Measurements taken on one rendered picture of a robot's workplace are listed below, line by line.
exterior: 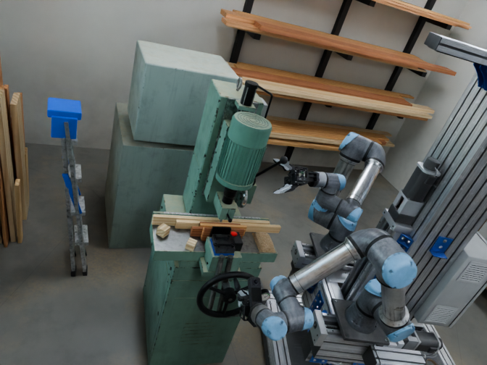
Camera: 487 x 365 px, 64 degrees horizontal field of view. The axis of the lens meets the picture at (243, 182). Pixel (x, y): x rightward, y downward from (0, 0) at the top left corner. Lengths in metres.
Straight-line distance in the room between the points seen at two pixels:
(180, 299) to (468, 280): 1.37
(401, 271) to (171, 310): 1.16
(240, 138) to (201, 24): 2.37
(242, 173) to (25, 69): 2.64
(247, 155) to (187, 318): 0.95
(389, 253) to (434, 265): 0.67
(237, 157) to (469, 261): 1.15
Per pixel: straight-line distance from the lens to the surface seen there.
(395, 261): 1.42
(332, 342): 1.99
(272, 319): 1.40
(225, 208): 1.83
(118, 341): 2.57
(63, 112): 2.21
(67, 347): 2.55
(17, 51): 3.89
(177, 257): 1.82
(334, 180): 1.82
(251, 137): 1.61
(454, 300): 2.25
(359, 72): 4.79
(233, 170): 1.69
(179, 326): 2.21
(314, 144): 4.29
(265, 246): 1.94
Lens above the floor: 2.11
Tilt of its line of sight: 30 degrees down
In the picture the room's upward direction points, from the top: 18 degrees clockwise
